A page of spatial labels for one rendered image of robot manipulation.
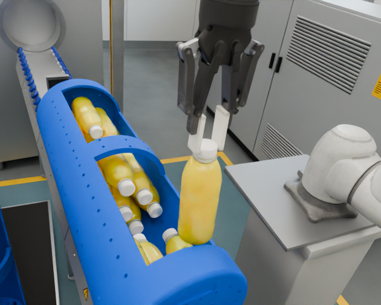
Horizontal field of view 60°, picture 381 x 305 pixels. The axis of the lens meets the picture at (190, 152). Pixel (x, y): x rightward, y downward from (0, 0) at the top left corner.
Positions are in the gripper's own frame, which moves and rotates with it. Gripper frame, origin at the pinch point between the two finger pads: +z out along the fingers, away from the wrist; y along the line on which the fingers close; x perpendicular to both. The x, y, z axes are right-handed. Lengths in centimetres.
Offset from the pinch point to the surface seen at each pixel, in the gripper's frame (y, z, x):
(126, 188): 5.7, 27.8, -22.1
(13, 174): 35, 144, -196
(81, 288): 19, 58, -20
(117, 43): -27, 25, -130
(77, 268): 19, 57, -26
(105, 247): 16.1, 25.2, -4.3
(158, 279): 10.8, 21.7, 8.3
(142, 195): 1.3, 31.9, -22.5
